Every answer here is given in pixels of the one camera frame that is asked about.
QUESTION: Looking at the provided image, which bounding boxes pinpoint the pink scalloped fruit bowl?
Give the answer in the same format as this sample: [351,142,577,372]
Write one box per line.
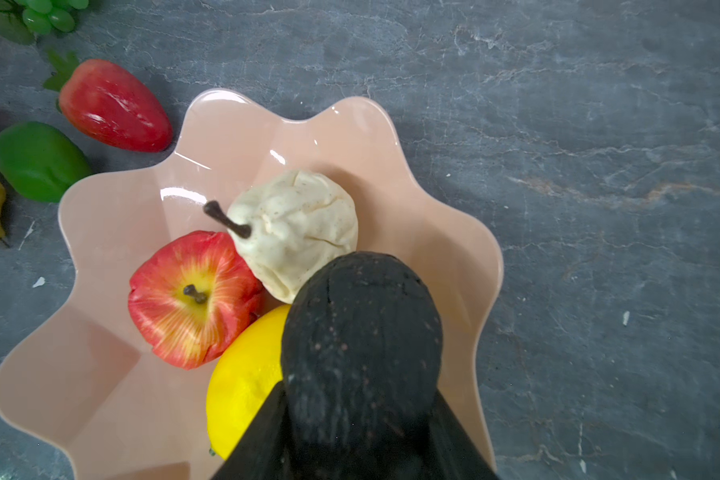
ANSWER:
[0,89,504,479]

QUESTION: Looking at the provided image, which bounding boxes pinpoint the red fake apple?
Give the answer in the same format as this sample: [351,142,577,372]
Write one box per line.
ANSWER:
[128,231,264,370]

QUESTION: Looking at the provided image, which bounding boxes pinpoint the yellow fake lemon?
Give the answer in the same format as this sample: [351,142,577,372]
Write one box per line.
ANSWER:
[206,305,290,459]

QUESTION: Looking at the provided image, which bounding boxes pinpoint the beige fake pear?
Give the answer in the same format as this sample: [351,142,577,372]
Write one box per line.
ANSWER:
[203,170,359,304]

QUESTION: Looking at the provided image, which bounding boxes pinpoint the red fake strawberry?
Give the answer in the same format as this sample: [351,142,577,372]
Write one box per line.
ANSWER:
[43,50,173,153]

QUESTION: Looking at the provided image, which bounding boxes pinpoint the green fake lime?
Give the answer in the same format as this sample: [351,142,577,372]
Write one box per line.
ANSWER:
[0,121,92,203]

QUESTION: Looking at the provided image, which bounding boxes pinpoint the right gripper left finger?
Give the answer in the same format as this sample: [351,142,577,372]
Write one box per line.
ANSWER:
[211,381,292,480]

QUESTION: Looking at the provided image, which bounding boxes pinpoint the green fake grapes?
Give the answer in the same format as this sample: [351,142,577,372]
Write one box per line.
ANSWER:
[0,0,90,45]

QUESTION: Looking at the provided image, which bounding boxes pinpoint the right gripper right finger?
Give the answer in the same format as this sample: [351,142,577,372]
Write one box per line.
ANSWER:
[281,251,493,479]

